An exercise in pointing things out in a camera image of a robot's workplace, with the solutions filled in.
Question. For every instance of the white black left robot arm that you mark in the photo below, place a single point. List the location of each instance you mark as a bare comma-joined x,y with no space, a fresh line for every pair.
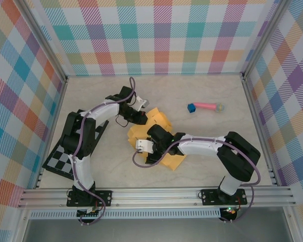
80,174

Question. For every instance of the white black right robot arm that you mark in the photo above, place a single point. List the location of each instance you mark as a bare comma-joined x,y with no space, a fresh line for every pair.
204,147

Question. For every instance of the blue cube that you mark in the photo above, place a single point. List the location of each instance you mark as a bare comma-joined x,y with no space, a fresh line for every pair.
191,108

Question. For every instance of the pink marker pen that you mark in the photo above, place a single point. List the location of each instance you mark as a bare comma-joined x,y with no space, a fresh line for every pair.
207,106

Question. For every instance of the small circuit board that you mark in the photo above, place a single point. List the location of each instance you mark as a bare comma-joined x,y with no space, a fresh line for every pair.
231,211
89,213

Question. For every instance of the black grey chessboard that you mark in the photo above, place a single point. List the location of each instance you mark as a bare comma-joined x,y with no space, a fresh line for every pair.
58,161

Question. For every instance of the wide aluminium base rail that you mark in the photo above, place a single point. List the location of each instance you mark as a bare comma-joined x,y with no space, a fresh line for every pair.
154,197

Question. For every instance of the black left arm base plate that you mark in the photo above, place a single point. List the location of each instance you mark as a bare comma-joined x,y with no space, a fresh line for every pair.
104,197

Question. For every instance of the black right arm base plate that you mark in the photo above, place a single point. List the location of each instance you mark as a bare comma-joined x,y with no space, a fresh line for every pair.
209,196

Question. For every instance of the aluminium side rail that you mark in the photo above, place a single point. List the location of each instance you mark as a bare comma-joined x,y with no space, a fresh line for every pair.
272,174
40,177

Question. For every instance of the aluminium frame post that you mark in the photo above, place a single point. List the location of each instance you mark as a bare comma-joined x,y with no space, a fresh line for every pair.
47,40
262,37

